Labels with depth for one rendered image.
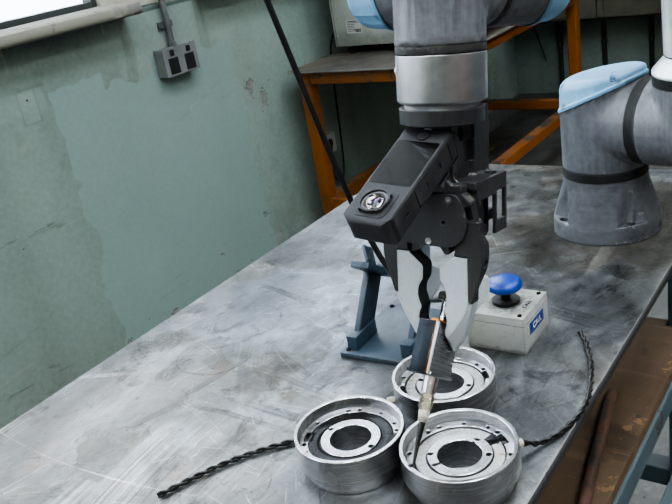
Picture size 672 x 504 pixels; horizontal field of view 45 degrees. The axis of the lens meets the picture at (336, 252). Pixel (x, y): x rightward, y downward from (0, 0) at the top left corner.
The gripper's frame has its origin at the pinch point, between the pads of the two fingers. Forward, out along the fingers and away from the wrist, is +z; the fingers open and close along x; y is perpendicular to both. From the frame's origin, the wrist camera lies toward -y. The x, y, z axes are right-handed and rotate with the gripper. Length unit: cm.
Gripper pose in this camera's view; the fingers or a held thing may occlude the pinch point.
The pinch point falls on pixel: (436, 336)
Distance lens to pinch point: 72.0
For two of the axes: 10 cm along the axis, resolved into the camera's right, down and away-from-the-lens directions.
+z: 0.6, 9.6, 2.8
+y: 5.8, -2.6, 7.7
